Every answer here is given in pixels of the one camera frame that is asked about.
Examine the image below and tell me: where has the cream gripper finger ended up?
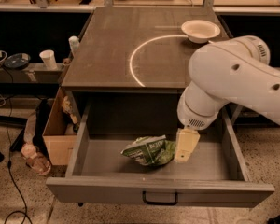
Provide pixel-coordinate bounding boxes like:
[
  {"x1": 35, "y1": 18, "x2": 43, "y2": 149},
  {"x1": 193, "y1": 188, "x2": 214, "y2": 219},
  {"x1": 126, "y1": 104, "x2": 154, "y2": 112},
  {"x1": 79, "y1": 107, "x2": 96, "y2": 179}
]
[{"x1": 174, "y1": 127, "x2": 200, "y2": 163}]

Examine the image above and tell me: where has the green jalapeno chip bag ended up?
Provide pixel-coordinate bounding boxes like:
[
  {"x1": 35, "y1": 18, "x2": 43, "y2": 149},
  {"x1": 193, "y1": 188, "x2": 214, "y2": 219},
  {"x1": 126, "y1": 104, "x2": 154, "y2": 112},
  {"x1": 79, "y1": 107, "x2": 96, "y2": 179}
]
[{"x1": 121, "y1": 135, "x2": 176, "y2": 166}]

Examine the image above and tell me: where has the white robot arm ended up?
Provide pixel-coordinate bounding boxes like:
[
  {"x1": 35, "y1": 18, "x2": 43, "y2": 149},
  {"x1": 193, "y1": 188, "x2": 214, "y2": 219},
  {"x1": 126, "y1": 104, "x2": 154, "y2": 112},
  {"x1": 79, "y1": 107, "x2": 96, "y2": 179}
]
[{"x1": 175, "y1": 35, "x2": 280, "y2": 163}]

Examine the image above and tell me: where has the grey open drawer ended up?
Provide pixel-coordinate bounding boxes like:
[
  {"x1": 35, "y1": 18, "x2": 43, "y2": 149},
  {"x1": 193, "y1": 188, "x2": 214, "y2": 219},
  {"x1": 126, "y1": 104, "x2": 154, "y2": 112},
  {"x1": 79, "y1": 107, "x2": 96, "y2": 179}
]
[{"x1": 47, "y1": 93, "x2": 274, "y2": 207}]

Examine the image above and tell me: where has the grey cabinet counter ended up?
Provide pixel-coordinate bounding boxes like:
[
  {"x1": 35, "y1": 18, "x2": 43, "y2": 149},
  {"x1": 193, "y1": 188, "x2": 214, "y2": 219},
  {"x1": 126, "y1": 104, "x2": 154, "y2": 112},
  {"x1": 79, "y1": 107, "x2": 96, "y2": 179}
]
[{"x1": 62, "y1": 7, "x2": 221, "y2": 117}]

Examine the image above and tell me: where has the white bowl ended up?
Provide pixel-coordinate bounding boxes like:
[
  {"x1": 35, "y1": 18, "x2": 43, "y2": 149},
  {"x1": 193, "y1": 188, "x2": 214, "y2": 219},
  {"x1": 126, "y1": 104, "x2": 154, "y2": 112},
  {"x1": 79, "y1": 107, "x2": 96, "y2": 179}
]
[{"x1": 181, "y1": 20, "x2": 220, "y2": 44}]

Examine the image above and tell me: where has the toy figure in box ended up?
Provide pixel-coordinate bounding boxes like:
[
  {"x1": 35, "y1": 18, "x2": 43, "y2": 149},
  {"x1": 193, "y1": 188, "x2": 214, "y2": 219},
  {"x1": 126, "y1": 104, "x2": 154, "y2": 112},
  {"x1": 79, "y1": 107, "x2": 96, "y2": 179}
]
[{"x1": 62, "y1": 96, "x2": 78, "y2": 124}]

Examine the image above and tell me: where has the cardboard box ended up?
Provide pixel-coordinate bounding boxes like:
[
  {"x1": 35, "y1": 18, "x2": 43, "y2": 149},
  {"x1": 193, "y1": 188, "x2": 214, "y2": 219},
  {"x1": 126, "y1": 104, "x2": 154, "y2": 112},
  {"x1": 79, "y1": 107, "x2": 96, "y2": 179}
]
[{"x1": 43, "y1": 89, "x2": 76, "y2": 165}]

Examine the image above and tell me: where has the clear plastic bottle on floor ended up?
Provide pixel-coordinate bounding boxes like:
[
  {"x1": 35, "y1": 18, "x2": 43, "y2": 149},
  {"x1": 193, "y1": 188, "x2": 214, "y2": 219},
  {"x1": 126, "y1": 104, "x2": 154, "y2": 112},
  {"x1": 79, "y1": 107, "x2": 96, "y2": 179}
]
[{"x1": 21, "y1": 143, "x2": 51, "y2": 175}]

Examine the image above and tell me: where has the white bottle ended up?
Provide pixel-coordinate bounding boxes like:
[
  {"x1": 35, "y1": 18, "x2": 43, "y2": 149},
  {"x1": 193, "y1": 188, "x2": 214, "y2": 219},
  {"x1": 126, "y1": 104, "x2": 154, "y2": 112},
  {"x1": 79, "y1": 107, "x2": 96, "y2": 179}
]
[{"x1": 68, "y1": 35, "x2": 79, "y2": 56}]

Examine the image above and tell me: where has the white paper cup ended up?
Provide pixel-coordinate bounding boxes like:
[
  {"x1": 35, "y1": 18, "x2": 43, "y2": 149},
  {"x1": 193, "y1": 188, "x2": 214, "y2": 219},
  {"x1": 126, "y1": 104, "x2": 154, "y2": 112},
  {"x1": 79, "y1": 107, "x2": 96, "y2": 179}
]
[{"x1": 39, "y1": 49, "x2": 57, "y2": 70}]

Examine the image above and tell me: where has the low grey shelf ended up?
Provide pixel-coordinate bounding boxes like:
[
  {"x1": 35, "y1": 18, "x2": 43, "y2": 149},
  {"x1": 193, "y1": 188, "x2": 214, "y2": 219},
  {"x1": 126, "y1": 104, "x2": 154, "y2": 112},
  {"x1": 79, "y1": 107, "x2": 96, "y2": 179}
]
[{"x1": 0, "y1": 63, "x2": 63, "y2": 84}]

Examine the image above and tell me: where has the dark blue plate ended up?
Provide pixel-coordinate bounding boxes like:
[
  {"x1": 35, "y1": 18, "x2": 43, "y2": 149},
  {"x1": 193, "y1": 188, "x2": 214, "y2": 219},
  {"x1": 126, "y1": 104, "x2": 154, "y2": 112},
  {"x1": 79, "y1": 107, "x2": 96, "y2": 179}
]
[{"x1": 4, "y1": 53, "x2": 30, "y2": 70}]

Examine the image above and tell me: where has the black drawer handle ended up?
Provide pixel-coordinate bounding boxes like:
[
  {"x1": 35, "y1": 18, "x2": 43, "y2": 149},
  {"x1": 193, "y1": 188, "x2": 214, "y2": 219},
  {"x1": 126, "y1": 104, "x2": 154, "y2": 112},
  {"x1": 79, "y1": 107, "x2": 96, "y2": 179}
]
[{"x1": 142, "y1": 191, "x2": 178, "y2": 206}]

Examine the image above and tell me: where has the black cable on floor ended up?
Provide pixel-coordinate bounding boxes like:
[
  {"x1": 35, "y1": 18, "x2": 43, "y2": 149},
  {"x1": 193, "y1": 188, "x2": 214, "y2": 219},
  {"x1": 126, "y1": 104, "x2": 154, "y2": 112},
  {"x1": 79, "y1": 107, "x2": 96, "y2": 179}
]
[{"x1": 0, "y1": 63, "x2": 34, "y2": 224}]

